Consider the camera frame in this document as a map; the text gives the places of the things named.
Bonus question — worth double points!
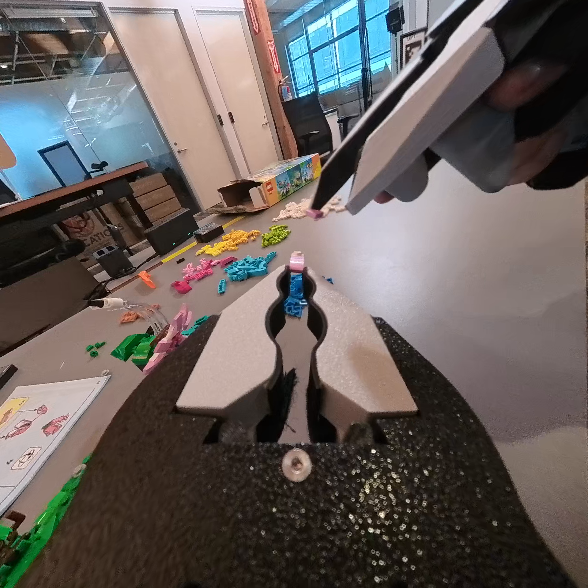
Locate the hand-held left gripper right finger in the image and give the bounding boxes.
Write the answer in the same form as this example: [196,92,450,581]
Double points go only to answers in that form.
[301,266,420,438]

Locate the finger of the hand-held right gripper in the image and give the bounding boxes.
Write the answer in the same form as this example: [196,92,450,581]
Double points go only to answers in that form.
[346,28,506,217]
[311,0,511,214]

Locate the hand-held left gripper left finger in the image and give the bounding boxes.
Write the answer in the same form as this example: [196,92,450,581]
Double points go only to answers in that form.
[175,266,288,438]

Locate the pink lego flower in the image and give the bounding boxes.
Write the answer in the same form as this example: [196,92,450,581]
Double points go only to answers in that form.
[142,303,194,375]

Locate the clear curved lego piece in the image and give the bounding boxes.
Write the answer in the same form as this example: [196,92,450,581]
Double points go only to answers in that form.
[123,300,172,333]

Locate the green lego plant build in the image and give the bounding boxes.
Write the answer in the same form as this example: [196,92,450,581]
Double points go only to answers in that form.
[0,333,158,588]

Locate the pile of blue lego bricks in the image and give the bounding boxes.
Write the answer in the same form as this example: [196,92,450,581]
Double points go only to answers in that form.
[283,273,334,319]

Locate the pile of pink lego bricks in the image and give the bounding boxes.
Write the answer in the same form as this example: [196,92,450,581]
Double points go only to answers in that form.
[170,255,238,296]

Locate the pile of cyan lego bricks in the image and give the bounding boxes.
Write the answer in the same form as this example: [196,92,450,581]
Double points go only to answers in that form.
[223,251,278,283]

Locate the pile of orange lego pieces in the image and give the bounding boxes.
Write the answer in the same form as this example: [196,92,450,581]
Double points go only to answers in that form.
[120,305,161,325]

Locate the pile of yellow lego bricks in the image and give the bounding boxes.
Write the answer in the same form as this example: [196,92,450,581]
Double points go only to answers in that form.
[196,229,261,258]

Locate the pile of lime lego bricks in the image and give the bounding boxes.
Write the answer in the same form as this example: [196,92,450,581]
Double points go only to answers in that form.
[261,224,292,249]

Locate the lego set cardboard box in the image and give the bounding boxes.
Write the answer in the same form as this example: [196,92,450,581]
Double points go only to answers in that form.
[217,153,321,215]

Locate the pile of white lego bricks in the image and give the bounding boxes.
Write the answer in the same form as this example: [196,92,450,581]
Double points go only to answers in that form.
[272,197,344,222]

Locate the lego instruction booklet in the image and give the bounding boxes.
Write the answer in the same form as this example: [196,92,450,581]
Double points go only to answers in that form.
[0,375,112,516]

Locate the person's right hand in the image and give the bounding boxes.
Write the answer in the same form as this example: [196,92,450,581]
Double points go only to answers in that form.
[488,63,588,185]

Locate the white printed tag board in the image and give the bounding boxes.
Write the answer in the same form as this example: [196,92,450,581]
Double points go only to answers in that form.
[400,28,428,70]

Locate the large paned window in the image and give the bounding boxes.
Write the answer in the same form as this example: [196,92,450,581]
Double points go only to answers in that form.
[286,0,401,98]

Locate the black chair with armrests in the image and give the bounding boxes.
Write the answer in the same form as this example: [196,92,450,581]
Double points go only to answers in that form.
[281,93,334,160]

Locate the yellow tape strip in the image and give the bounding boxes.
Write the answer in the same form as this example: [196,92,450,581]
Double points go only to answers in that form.
[162,215,243,263]

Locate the small black device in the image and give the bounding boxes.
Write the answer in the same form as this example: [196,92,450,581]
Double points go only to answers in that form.
[192,221,225,244]

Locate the black power station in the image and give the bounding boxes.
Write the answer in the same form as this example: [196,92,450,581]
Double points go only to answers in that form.
[144,209,199,256]

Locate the wooden pillar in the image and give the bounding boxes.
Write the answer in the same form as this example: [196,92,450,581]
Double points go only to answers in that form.
[245,0,300,160]

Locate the dark grey box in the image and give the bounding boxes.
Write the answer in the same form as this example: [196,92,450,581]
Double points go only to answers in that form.
[94,245,135,277]

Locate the white door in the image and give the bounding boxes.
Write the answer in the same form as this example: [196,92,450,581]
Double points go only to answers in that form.
[109,10,238,210]
[193,8,282,174]

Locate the brown printed crate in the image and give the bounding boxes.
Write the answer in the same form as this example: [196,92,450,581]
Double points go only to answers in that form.
[59,201,139,250]

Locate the wooden desk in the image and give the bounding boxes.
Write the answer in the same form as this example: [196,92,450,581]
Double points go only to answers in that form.
[0,161,150,230]

